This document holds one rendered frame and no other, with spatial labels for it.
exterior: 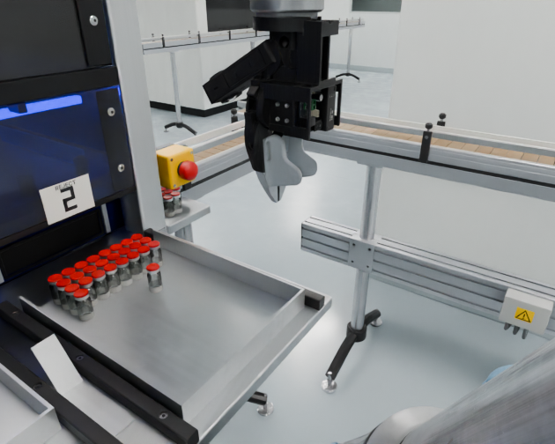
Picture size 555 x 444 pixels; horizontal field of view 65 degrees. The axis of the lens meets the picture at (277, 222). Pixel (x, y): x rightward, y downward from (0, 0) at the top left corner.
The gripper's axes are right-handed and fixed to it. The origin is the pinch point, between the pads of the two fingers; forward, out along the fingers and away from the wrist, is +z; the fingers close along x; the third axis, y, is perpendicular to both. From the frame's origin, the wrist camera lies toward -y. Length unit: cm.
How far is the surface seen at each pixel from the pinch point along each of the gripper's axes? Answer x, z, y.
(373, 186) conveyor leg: 86, 34, -20
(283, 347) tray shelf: -3.3, 21.6, 4.0
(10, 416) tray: -30.5, 21.3, -15.8
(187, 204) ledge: 23, 22, -40
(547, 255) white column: 144, 71, 35
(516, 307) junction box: 80, 58, 30
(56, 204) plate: -9.3, 7.8, -35.5
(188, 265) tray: 4.0, 21.3, -21.4
